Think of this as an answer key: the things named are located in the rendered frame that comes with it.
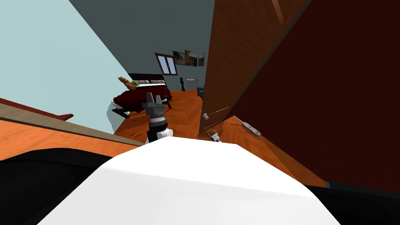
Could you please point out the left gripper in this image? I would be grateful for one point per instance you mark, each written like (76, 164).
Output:
(154, 109)

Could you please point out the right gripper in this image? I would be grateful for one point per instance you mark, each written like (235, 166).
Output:
(214, 136)

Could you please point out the bed with dark red cover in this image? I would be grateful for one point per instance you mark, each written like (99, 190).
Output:
(143, 95)

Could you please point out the silver round door knob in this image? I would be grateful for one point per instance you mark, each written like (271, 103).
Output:
(205, 116)

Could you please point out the black chess piece statue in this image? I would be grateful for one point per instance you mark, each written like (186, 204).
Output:
(182, 85)

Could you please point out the brown framed window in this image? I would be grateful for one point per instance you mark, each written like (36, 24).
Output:
(167, 64)

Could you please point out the blue armchair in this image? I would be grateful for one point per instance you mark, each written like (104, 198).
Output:
(200, 92)

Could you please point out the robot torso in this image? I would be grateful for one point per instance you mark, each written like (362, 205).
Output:
(193, 187)

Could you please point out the brown wooden door leaf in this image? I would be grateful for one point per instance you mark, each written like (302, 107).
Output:
(240, 56)

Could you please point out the dark maroon door leaf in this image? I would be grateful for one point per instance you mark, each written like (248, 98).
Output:
(337, 93)

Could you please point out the wall picture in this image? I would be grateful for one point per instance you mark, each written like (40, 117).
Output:
(191, 58)
(179, 58)
(201, 59)

